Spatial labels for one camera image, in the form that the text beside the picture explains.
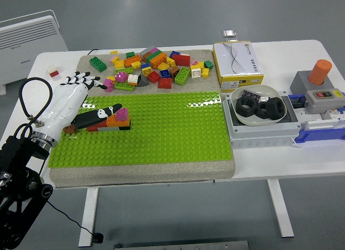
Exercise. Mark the orange large toy brick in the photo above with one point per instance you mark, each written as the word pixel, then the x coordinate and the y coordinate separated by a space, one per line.
pixel 158 61

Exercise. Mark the grey plastic junction box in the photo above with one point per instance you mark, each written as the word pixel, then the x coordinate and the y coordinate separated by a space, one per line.
pixel 258 138

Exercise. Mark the white small toy brick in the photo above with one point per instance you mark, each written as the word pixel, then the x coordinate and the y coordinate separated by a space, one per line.
pixel 52 69

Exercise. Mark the green small toy brick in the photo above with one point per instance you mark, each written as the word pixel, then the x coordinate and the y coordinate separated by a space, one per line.
pixel 130 55

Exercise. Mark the black small toy brick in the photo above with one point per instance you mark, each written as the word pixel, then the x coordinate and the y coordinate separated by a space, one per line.
pixel 126 127

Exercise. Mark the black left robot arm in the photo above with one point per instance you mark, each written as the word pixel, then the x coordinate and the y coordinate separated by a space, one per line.
pixel 16 158

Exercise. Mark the brown toy brick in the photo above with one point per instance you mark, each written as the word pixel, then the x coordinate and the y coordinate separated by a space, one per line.
pixel 174 71
pixel 147 56
pixel 69 129

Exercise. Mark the yellow flat small brick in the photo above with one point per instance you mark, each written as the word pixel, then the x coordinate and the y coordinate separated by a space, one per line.
pixel 114 52
pixel 111 78

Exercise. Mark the dark green toy brick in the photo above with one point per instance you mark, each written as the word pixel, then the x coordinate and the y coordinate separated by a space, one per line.
pixel 208 64
pixel 97 64
pixel 156 56

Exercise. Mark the yellow sloped toy brick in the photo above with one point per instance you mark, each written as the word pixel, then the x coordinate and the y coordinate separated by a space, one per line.
pixel 163 66

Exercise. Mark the green studded baseplate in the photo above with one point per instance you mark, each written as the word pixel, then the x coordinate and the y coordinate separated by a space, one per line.
pixel 161 137

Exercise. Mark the yellow white cardboard box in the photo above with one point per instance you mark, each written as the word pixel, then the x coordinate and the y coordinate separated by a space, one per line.
pixel 237 61

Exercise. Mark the white panel heater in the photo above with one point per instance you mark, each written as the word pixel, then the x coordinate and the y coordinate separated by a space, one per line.
pixel 27 45

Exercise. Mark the grey large toy brick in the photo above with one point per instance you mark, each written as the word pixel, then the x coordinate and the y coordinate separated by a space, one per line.
pixel 145 49

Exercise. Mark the small black hex nut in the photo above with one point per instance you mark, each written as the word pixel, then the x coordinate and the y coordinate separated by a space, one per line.
pixel 261 114

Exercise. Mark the blue small toy brick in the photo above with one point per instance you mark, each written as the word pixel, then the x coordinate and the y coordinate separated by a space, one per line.
pixel 145 65

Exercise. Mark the red square toy brick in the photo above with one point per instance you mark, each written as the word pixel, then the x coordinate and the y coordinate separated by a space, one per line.
pixel 165 83
pixel 153 76

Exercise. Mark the orange long toy brick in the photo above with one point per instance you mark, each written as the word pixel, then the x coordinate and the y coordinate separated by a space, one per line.
pixel 113 122
pixel 132 60

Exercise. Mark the white table leg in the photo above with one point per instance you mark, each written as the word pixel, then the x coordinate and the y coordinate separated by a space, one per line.
pixel 89 217
pixel 281 209

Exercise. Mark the light pink toy brick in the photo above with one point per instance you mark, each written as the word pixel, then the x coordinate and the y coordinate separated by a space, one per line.
pixel 114 59

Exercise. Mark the white bowl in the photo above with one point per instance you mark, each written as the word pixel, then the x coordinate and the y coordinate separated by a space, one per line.
pixel 256 122

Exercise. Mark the metal floor socket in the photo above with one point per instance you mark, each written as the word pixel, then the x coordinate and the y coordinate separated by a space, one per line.
pixel 229 34

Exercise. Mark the lime green long brick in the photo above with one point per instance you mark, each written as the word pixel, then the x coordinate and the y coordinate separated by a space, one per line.
pixel 124 70
pixel 182 76
pixel 124 86

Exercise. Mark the pink flat tile brick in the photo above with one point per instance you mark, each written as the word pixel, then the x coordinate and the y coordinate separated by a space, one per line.
pixel 154 49

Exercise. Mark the orange cylinder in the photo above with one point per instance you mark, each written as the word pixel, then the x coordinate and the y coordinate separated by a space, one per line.
pixel 319 72

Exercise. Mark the black plug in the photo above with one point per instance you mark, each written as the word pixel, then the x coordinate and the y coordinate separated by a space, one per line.
pixel 98 237

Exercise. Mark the red large toy brick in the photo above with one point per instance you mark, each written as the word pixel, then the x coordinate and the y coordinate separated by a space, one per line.
pixel 181 60

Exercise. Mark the magenta toy brick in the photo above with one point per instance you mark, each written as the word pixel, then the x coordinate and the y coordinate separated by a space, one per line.
pixel 122 114
pixel 121 76

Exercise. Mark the red small toy brick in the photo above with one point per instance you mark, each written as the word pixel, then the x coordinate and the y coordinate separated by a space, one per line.
pixel 55 74

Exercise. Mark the grey-brown foam mat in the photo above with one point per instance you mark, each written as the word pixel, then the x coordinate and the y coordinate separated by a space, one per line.
pixel 134 174

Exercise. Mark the black small component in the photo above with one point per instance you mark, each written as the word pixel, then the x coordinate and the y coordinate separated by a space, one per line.
pixel 299 101

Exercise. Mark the white terminal block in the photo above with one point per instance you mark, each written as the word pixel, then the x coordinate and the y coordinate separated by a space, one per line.
pixel 320 124

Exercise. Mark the dark purple packet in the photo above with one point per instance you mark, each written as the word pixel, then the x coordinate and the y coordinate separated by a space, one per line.
pixel 251 95

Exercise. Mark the grey push-button switch box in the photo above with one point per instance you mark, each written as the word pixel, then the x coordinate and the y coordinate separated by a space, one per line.
pixel 318 104

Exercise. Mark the blue plastic tray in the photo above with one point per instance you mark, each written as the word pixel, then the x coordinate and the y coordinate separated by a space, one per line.
pixel 318 134

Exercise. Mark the pink sloped toy brick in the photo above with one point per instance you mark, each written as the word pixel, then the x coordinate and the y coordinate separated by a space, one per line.
pixel 193 62

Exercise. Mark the grey flat toy brick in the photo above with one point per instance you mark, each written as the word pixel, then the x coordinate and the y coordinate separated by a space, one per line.
pixel 109 129

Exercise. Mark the grey sloped toy brick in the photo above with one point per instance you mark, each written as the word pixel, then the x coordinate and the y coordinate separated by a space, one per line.
pixel 143 81

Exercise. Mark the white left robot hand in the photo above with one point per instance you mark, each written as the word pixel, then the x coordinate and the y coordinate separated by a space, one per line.
pixel 64 107

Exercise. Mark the grey block with hole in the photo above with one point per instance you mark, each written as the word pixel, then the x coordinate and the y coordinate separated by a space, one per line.
pixel 299 83

